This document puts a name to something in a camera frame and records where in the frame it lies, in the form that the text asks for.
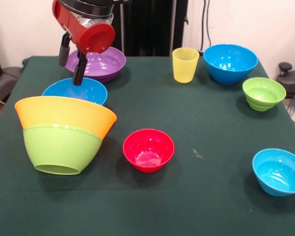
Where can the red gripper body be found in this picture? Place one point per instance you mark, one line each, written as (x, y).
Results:
(88, 39)

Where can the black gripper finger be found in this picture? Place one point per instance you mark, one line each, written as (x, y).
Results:
(78, 73)
(63, 55)

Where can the large purple bowl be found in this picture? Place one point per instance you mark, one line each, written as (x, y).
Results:
(105, 66)

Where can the large orange bowl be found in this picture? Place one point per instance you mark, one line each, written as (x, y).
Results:
(59, 113)

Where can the dark gray stand base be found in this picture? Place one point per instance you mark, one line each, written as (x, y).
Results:
(5, 81)

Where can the large green bowl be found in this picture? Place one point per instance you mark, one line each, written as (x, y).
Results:
(59, 150)

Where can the yellow cup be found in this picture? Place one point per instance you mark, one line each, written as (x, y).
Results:
(185, 66)

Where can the small red bowl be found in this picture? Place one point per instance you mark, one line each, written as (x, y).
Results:
(148, 147)

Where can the dark green tablecloth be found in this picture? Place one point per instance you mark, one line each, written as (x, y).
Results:
(211, 135)

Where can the small green bowl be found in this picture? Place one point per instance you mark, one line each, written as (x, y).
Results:
(264, 94)

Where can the black stand base with knob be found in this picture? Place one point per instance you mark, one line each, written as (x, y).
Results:
(288, 81)

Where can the small light blue bowl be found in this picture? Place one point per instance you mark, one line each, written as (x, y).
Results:
(277, 172)

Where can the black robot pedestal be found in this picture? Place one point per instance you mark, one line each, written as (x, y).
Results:
(150, 24)

